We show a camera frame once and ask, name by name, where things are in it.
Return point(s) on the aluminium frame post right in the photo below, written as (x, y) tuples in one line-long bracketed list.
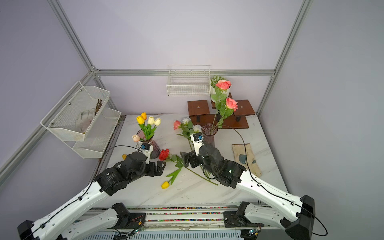
[(303, 11)]

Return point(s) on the brown wooden tiered stand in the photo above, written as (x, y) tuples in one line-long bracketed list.
[(199, 113)]

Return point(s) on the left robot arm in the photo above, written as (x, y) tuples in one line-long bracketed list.
[(61, 224)]

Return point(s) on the tall purple ribbed glass vase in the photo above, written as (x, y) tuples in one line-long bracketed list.
[(209, 131)]

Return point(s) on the beige glove with red trim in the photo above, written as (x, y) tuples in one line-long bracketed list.
[(244, 155)]

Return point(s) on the white wire wall basket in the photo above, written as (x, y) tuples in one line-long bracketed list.
[(183, 85)]

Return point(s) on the yellow tulip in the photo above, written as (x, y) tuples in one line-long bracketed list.
[(172, 177), (142, 124)]

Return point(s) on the cream white tulip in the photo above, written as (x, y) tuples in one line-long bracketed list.
[(151, 120)]

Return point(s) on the red rose flower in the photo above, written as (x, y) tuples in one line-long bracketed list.
[(166, 156)]

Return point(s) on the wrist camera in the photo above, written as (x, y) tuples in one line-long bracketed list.
[(198, 141), (147, 151)]

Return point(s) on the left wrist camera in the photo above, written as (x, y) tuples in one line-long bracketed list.
[(147, 151)]

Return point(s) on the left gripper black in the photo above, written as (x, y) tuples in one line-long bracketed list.
[(159, 168)]

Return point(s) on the wide purple glass vase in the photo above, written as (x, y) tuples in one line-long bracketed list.
[(151, 144)]

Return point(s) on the pink rose flower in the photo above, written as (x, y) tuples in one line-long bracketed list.
[(225, 108), (216, 98), (186, 131)]

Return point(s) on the aluminium frame post left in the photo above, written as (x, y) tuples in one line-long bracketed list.
[(71, 33)]

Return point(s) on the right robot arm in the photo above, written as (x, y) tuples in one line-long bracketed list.
[(294, 214)]

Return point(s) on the items in mesh shelf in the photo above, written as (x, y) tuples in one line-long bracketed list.
[(86, 117)]

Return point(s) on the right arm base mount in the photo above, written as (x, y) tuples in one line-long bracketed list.
[(237, 219)]

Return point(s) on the aluminium frame post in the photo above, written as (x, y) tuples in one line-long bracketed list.
[(71, 33), (303, 11)]

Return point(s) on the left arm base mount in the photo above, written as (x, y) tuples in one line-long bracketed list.
[(127, 219)]

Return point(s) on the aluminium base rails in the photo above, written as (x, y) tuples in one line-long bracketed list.
[(204, 217)]

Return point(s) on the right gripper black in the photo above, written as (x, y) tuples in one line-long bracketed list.
[(195, 158)]

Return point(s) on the white rose lower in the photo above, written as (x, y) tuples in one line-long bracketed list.
[(197, 128)]

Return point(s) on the white rose near stand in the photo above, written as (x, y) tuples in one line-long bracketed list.
[(186, 120)]

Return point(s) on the pale pink tulip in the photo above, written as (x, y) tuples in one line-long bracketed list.
[(136, 138)]

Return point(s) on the potted green plant white pot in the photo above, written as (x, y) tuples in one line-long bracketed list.
[(220, 85)]

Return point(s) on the orange tulip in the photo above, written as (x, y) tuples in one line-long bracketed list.
[(144, 115)]

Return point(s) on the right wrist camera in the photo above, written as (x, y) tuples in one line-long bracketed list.
[(198, 141)]

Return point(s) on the aluminium frame back rail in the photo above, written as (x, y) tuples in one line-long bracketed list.
[(158, 73)]

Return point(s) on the white mesh two-tier shelf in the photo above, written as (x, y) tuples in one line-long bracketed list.
[(60, 121)]

